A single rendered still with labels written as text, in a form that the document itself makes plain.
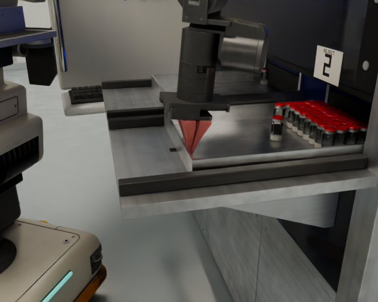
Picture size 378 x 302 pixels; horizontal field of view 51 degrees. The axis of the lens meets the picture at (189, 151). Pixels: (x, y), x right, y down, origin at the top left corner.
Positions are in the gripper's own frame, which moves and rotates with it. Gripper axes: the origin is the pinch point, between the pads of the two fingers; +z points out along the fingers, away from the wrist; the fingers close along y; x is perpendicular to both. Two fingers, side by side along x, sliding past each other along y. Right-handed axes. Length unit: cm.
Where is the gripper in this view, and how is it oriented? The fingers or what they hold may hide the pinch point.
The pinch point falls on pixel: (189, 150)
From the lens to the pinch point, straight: 66.7
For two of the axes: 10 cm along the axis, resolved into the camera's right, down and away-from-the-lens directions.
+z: -0.9, 9.2, 3.8
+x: -2.3, -3.9, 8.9
